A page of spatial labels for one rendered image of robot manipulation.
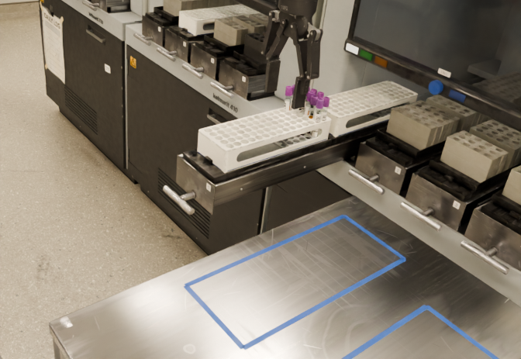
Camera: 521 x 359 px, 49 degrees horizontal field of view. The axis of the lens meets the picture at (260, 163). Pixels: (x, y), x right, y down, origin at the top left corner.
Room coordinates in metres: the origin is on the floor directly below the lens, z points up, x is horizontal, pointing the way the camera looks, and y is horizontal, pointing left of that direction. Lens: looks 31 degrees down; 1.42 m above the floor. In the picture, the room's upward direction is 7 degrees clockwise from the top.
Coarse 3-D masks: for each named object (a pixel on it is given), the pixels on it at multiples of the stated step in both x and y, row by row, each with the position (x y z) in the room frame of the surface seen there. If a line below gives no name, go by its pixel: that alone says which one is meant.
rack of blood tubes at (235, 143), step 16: (272, 112) 1.16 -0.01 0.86; (288, 112) 1.17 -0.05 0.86; (208, 128) 1.05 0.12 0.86; (224, 128) 1.06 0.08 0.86; (240, 128) 1.07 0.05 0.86; (256, 128) 1.08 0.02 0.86; (272, 128) 1.10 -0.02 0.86; (288, 128) 1.10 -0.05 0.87; (304, 128) 1.11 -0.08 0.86; (320, 128) 1.14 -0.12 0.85; (208, 144) 1.01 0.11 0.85; (224, 144) 0.99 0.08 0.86; (240, 144) 1.00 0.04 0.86; (256, 144) 1.02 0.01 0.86; (272, 144) 1.12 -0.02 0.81; (288, 144) 1.09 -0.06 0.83; (304, 144) 1.11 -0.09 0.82; (224, 160) 0.97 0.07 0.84; (240, 160) 1.04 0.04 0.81; (256, 160) 1.02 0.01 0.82
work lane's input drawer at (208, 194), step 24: (312, 144) 1.13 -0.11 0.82; (336, 144) 1.16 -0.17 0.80; (192, 168) 0.98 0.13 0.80; (216, 168) 0.98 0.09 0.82; (240, 168) 0.99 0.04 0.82; (264, 168) 1.02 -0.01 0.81; (288, 168) 1.06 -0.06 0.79; (312, 168) 1.11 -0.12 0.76; (168, 192) 0.97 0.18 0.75; (192, 192) 0.97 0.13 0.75; (216, 192) 0.93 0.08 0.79; (240, 192) 0.97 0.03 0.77
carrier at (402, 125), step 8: (392, 112) 1.23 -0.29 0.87; (400, 112) 1.22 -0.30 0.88; (408, 112) 1.22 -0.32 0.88; (392, 120) 1.22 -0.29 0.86; (400, 120) 1.21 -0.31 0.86; (408, 120) 1.19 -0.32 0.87; (416, 120) 1.20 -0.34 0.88; (392, 128) 1.22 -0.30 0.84; (400, 128) 1.20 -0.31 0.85; (408, 128) 1.19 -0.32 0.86; (416, 128) 1.17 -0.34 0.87; (424, 128) 1.16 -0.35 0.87; (432, 128) 1.15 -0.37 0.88; (400, 136) 1.20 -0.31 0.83; (408, 136) 1.19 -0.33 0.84; (416, 136) 1.17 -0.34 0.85; (424, 136) 1.16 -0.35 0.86; (432, 136) 1.16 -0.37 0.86; (416, 144) 1.17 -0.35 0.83; (424, 144) 1.15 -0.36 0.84
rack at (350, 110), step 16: (336, 96) 1.30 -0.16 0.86; (352, 96) 1.31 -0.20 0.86; (368, 96) 1.32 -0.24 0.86; (384, 96) 1.35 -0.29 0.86; (400, 96) 1.36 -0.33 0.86; (416, 96) 1.38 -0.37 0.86; (336, 112) 1.21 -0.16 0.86; (352, 112) 1.22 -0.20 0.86; (368, 112) 1.25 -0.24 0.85; (384, 112) 1.32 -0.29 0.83; (336, 128) 1.18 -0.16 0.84; (352, 128) 1.22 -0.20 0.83
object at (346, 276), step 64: (256, 256) 0.72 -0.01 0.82; (320, 256) 0.74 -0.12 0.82; (384, 256) 0.76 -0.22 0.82; (64, 320) 0.54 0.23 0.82; (128, 320) 0.55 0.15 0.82; (192, 320) 0.57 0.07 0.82; (256, 320) 0.58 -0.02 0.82; (320, 320) 0.60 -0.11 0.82; (384, 320) 0.61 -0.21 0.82; (448, 320) 0.63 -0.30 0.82; (512, 320) 0.65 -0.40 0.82
